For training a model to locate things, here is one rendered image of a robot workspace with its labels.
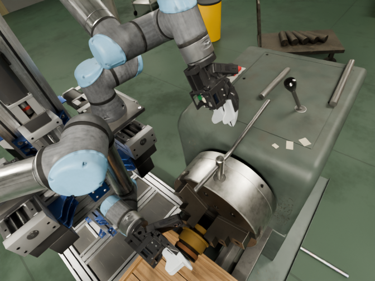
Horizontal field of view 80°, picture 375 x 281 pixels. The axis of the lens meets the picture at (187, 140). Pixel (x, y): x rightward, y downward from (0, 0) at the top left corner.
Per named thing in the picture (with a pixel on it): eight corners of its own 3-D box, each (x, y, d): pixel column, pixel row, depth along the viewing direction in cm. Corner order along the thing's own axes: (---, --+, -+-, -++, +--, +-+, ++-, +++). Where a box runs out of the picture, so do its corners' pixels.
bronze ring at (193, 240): (186, 214, 67) (167, 241, 64) (212, 232, 63) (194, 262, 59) (191, 223, 75) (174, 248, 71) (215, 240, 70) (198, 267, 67)
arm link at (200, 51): (191, 37, 56) (216, 29, 50) (198, 55, 58) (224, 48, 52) (172, 51, 53) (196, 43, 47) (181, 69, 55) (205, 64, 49)
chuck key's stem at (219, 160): (220, 187, 63) (221, 164, 55) (214, 183, 64) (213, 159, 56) (224, 182, 64) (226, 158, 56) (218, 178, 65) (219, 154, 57)
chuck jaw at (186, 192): (206, 198, 75) (183, 173, 72) (215, 199, 70) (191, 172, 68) (186, 226, 69) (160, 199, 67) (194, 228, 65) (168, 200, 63)
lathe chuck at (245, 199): (193, 190, 95) (184, 143, 71) (263, 236, 80) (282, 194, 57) (179, 207, 91) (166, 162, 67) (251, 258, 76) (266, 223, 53)
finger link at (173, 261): (181, 285, 60) (156, 262, 64) (194, 265, 62) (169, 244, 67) (179, 282, 57) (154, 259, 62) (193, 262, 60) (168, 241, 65)
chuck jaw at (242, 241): (223, 206, 70) (259, 223, 62) (226, 214, 73) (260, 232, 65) (202, 235, 64) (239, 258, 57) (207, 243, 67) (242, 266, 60)
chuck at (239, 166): (197, 184, 97) (191, 136, 73) (267, 228, 82) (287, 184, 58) (193, 190, 95) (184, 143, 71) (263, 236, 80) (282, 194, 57)
